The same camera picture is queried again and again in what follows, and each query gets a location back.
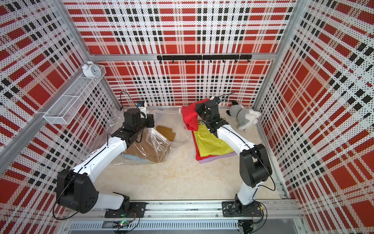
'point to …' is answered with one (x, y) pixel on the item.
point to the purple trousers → (218, 157)
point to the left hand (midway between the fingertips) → (154, 114)
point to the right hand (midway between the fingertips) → (197, 103)
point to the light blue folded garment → (138, 158)
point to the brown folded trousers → (153, 145)
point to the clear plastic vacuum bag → (171, 118)
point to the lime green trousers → (209, 144)
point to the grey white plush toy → (245, 117)
